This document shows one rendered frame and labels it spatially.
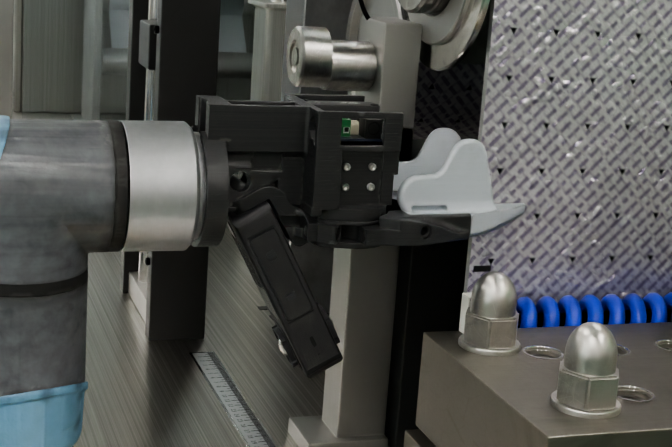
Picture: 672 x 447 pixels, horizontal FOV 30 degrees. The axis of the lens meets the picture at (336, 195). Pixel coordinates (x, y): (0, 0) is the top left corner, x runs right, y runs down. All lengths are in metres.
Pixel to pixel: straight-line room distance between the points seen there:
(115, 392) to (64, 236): 0.32
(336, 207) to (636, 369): 0.19
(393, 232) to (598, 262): 0.17
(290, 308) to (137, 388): 0.29
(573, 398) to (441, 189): 0.17
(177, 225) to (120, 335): 0.43
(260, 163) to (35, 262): 0.14
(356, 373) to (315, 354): 0.14
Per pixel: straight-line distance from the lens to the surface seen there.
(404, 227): 0.73
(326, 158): 0.72
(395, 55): 0.83
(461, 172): 0.76
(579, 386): 0.65
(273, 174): 0.73
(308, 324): 0.75
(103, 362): 1.06
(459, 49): 0.79
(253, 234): 0.72
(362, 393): 0.89
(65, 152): 0.69
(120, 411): 0.96
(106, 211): 0.69
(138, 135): 0.70
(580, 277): 0.84
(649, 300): 0.85
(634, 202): 0.85
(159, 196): 0.69
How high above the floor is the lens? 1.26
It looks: 12 degrees down
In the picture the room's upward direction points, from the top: 4 degrees clockwise
